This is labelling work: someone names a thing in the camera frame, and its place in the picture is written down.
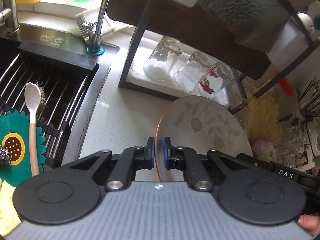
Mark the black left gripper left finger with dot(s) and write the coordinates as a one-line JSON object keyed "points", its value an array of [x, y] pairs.
{"points": [[72, 191]]}

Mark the dried noodle bundle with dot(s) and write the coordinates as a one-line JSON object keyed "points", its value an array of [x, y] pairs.
{"points": [[262, 119]]}

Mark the person's right hand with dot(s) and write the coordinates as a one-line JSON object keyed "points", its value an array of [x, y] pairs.
{"points": [[310, 223]]}

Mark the green sunflower mat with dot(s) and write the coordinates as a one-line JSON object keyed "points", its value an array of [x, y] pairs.
{"points": [[15, 139]]}

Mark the upturned printed glass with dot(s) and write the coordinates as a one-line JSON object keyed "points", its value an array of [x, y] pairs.
{"points": [[215, 79]]}

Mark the steel wool scrubber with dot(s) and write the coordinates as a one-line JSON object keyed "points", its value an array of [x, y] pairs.
{"points": [[4, 156]]}

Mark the small steel tap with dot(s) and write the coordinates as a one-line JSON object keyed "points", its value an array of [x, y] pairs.
{"points": [[9, 17]]}

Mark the bowl of garlic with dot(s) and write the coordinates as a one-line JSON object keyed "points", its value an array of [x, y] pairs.
{"points": [[264, 150]]}

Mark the black sink drain rack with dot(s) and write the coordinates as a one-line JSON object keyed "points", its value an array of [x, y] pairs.
{"points": [[64, 78]]}

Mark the curved steel faucet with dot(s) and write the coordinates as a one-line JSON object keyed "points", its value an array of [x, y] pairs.
{"points": [[94, 32]]}

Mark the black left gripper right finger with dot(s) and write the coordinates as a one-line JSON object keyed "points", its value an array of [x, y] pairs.
{"points": [[246, 192]]}

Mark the black dish rack shelf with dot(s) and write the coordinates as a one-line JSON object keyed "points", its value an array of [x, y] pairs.
{"points": [[240, 33]]}

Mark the yellow sponge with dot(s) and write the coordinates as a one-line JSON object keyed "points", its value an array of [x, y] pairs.
{"points": [[9, 216]]}

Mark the upturned clear glass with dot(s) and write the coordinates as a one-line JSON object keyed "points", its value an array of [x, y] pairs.
{"points": [[163, 58]]}

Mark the white pink spoon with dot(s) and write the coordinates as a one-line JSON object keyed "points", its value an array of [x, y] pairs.
{"points": [[32, 96]]}

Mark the white leaf-pattern plate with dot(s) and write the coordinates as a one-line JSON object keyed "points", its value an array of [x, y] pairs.
{"points": [[199, 123]]}

